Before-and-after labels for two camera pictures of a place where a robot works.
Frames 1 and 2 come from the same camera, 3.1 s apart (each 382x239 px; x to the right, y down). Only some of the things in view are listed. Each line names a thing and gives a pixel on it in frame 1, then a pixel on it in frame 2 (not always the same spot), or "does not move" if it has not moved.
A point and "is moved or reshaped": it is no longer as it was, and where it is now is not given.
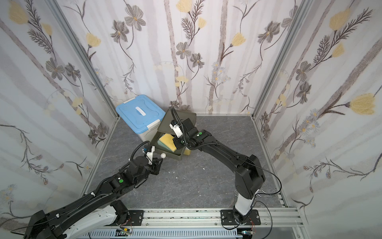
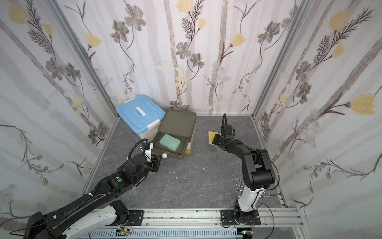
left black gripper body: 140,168 does not move
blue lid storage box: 143,115 does not move
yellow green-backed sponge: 166,140 is moved or reshaped
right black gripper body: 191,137 to 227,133
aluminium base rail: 286,217 does not move
